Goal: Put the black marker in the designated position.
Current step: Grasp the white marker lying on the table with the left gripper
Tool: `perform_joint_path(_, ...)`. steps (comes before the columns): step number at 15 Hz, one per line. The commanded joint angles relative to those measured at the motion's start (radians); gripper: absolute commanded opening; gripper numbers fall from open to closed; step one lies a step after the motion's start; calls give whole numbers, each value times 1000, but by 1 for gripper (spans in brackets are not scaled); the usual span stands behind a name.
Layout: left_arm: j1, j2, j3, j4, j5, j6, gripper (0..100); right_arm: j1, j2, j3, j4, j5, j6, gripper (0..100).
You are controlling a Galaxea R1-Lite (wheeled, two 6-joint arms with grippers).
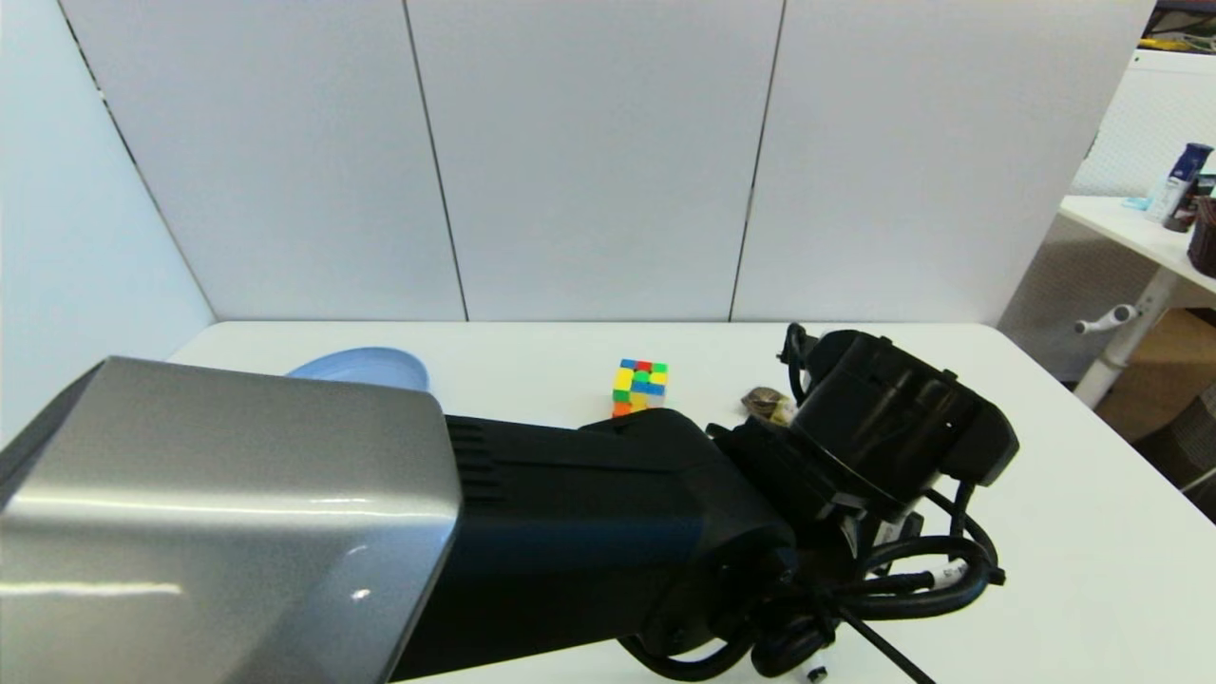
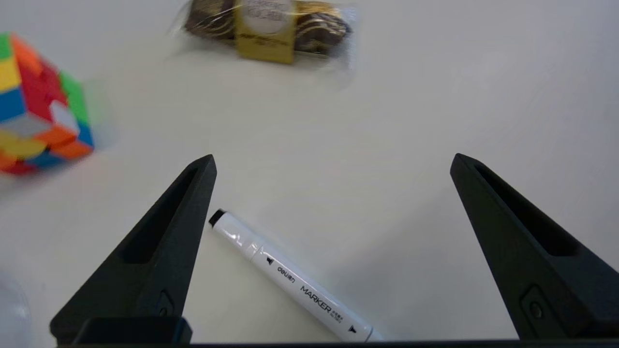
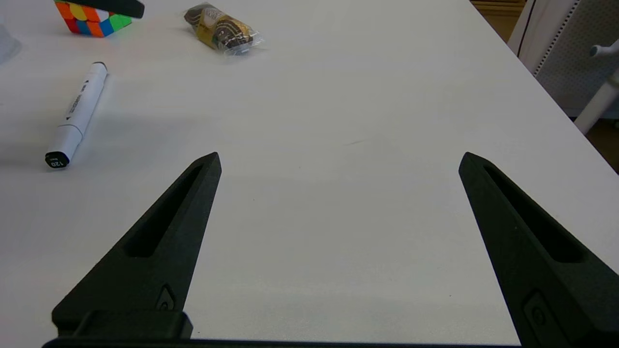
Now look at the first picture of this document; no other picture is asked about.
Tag wrapped chocolate snack packet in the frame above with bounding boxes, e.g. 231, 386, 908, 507
741, 386, 799, 427

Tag multicoloured puzzle cube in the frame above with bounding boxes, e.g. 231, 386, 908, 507
612, 358, 669, 419

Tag white desk leg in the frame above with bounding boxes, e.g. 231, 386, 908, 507
1073, 269, 1179, 409

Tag dark bin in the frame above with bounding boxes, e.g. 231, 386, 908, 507
1135, 385, 1216, 523

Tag brown cardboard box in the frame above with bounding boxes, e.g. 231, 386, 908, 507
1097, 309, 1216, 443

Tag white side desk top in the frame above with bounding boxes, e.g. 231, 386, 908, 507
1059, 195, 1216, 295

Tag dark brown basket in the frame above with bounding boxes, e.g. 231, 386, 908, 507
1187, 195, 1216, 279

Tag white bottle with blue cap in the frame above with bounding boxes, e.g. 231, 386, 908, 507
1147, 142, 1215, 224

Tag blue oval plate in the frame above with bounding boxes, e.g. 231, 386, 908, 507
285, 347, 430, 392

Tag thin dark cable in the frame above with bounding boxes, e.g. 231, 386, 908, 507
836, 613, 941, 684

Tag white desk crank handle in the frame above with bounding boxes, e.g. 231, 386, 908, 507
1074, 304, 1138, 335

